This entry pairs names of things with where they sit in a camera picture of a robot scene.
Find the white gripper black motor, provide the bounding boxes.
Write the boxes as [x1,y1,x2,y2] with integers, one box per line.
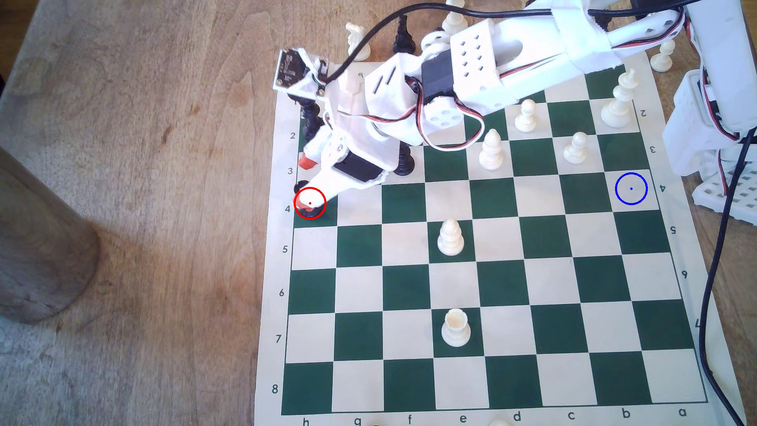
[295,55,424,215]

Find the black chess pawn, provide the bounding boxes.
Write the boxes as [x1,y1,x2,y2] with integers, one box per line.
[294,179,326,220]

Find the black chess king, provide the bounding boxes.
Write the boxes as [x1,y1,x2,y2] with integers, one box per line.
[300,97,327,158]

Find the white chess knight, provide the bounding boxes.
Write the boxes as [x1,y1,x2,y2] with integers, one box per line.
[345,22,372,62]

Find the white chess bishop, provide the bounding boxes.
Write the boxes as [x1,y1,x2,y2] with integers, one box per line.
[478,128,505,171]
[437,218,465,257]

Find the black chess bishop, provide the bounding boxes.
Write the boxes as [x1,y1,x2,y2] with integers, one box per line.
[393,15,417,58]

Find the white chess queen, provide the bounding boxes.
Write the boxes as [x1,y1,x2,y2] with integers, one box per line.
[442,0,469,36]

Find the white chess pawn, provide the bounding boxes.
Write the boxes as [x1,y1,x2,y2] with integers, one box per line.
[563,132,589,165]
[515,99,538,133]
[650,38,677,73]

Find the white chess rook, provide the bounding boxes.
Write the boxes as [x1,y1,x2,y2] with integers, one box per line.
[441,308,472,348]

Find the green and white chess mat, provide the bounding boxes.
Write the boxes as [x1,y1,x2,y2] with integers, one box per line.
[254,44,749,426]

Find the white chess king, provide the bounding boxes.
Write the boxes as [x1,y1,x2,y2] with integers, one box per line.
[600,68,640,129]

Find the black bishop f3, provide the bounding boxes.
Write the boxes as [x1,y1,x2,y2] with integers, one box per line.
[394,141,415,177]

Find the red black white servo wire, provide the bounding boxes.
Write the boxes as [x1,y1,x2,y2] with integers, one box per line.
[355,89,487,153]

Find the black camera circuit board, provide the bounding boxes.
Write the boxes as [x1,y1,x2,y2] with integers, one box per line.
[273,49,329,98]

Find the black camera cable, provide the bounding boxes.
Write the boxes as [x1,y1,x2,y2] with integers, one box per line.
[322,0,699,84]

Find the round wooden post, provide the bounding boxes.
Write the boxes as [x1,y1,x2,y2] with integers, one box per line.
[0,145,100,325]

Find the white perforated base plate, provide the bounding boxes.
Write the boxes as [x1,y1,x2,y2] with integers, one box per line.
[691,148,757,226]

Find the black power cable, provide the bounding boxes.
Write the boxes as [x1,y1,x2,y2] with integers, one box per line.
[699,127,757,426]

